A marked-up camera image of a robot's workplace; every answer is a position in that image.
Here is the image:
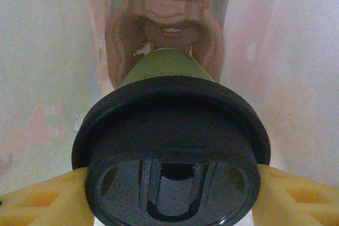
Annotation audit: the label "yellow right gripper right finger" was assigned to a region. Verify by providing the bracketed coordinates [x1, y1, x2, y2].
[251, 164, 339, 226]

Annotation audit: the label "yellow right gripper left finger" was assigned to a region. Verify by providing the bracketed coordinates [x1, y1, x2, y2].
[0, 167, 95, 226]

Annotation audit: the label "black plastic cup lid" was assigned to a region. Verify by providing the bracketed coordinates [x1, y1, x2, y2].
[71, 75, 272, 226]

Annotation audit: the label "green paper cup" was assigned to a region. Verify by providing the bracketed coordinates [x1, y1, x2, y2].
[123, 48, 215, 89]

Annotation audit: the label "brown pulp cup carrier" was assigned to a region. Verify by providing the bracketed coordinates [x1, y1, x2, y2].
[104, 0, 226, 89]

